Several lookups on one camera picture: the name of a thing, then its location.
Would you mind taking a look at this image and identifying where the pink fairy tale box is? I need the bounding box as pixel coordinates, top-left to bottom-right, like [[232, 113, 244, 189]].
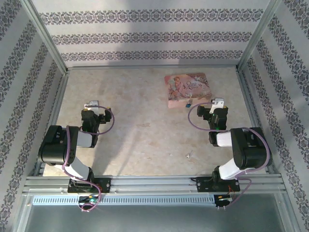
[[164, 72, 211, 109]]

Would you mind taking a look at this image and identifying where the left small connector board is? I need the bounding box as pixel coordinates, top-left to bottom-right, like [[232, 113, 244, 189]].
[[78, 196, 100, 204]]

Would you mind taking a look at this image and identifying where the small connector board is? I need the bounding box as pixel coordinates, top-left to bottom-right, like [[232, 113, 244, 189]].
[[78, 196, 100, 204], [214, 194, 233, 209]]

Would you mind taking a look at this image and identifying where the right small connector board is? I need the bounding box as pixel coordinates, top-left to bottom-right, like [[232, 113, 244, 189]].
[[214, 194, 233, 209]]

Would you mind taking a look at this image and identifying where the grey metal panel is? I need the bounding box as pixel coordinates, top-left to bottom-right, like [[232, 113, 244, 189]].
[[14, 204, 294, 232]]

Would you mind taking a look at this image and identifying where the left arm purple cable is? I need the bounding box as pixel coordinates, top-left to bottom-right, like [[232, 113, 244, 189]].
[[62, 105, 116, 213]]

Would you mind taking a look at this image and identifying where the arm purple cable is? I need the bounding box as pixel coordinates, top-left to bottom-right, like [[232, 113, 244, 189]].
[[62, 105, 116, 213], [188, 102, 271, 209]]

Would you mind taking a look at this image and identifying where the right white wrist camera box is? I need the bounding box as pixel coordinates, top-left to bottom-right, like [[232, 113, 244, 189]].
[[211, 97, 225, 109]]

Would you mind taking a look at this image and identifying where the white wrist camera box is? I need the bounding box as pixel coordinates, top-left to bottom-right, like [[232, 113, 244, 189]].
[[211, 97, 225, 109], [84, 100, 100, 110]]

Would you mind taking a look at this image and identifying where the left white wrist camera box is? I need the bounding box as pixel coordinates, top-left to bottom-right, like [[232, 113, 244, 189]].
[[84, 100, 100, 110]]

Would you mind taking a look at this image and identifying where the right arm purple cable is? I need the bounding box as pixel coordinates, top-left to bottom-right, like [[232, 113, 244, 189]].
[[188, 102, 271, 209]]

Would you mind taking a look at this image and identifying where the aluminium table edge rail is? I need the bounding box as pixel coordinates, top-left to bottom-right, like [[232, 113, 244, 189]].
[[236, 69, 276, 175], [65, 64, 240, 71], [33, 72, 70, 177]]

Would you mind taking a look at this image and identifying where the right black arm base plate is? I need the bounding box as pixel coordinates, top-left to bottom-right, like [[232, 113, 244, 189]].
[[190, 176, 241, 193]]

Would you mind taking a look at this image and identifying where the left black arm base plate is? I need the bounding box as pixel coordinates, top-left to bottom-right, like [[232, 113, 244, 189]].
[[67, 177, 112, 194]]

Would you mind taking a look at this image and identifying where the aluminium frame post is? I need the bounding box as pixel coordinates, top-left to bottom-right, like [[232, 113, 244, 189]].
[[236, 0, 283, 73], [21, 0, 70, 76]]

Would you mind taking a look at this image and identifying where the long aluminium mounting rail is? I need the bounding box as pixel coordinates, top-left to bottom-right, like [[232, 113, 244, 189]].
[[22, 175, 287, 194]]

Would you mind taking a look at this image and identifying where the grey slotted cable duct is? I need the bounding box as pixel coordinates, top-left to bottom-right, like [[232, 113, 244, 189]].
[[31, 195, 216, 206]]

